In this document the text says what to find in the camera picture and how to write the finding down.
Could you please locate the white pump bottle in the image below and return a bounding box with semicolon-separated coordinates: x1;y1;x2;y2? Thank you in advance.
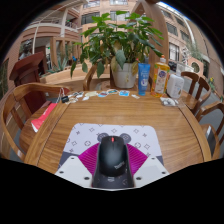
166;64;185;100

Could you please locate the clear plastic packet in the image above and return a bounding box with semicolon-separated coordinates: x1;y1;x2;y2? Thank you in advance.
159;96;179;108

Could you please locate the wooden armchair with round back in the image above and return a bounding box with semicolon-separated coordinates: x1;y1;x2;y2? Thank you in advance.
179;70;210;116
82;64;113;92
0;83;73;161
194;100;224;160

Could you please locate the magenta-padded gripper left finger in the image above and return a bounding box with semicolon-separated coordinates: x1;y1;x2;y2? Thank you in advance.
54;143;101;188

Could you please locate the dark red wooden chair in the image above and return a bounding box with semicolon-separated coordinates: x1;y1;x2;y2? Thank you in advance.
9;51;48;114

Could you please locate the yellow flowering potted plant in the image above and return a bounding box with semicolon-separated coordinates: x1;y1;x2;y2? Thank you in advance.
207;76;216;93

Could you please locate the cartoon print mouse pad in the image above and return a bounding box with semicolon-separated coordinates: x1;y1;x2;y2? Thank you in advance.
58;123;164;188

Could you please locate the red booklet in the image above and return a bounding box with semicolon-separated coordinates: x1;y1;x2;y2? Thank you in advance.
30;102;58;133

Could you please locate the green potted plant white pot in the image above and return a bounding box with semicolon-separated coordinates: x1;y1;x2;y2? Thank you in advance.
70;10;165;90

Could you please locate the blue squeeze tube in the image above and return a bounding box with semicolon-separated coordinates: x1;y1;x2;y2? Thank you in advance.
137;62;151;97

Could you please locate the yellow liquid soap bottle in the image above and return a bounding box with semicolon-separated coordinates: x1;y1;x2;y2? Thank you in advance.
151;55;171;98

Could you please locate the black computer mouse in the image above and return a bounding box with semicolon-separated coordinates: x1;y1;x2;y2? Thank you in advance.
97;135;129;178

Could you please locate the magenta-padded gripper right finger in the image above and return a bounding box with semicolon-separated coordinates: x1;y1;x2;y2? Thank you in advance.
125;143;170;188

